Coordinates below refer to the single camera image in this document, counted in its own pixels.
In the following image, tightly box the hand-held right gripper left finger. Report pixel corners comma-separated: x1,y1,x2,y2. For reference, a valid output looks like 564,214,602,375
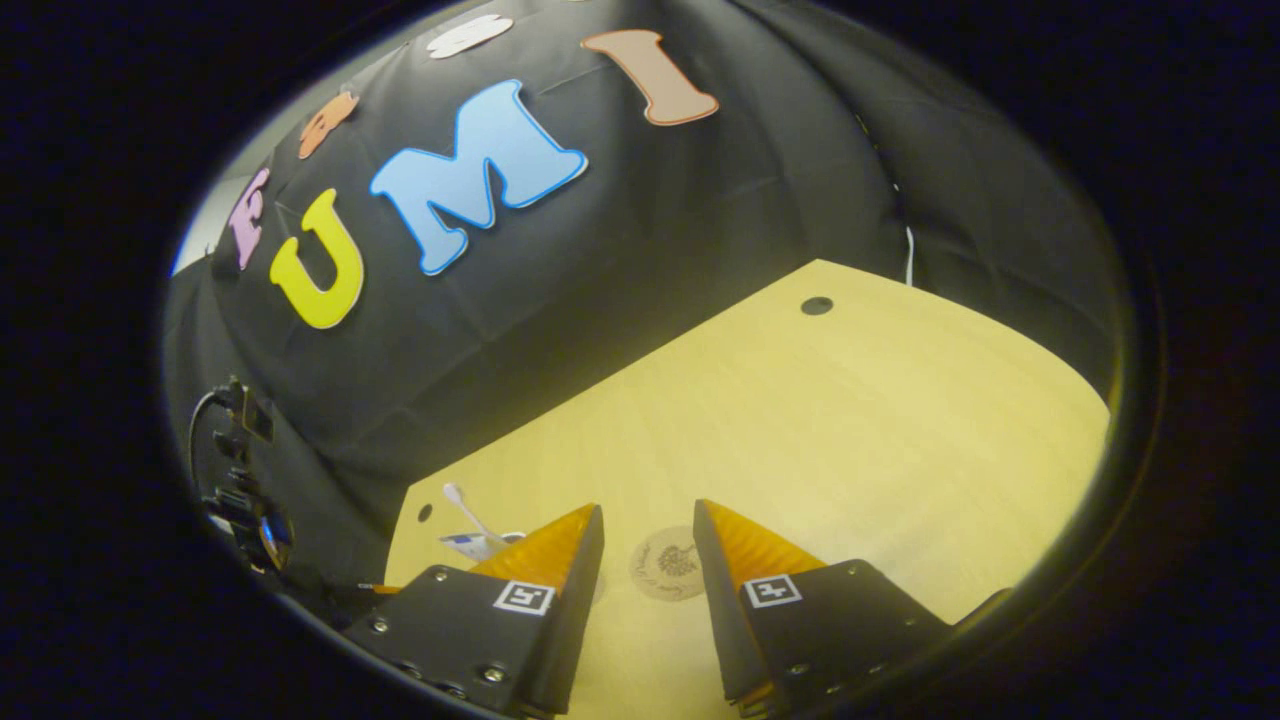
345,503,606,717

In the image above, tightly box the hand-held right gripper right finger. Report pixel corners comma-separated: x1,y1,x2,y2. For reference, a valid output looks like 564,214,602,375
692,498,952,717

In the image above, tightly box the round wooden coaster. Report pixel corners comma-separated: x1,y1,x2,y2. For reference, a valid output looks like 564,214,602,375
630,526,708,603

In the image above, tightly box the white toothpaste tube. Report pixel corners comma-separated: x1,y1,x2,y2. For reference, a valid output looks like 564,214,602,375
438,532,503,562

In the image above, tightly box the white toothbrush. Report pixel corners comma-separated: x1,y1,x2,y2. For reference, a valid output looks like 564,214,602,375
443,483,504,547

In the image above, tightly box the wooden desktop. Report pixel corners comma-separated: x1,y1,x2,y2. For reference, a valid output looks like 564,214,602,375
383,259,1111,720

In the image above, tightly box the black backdrop cloth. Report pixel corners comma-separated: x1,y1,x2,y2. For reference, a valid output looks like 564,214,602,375
165,0,1123,601

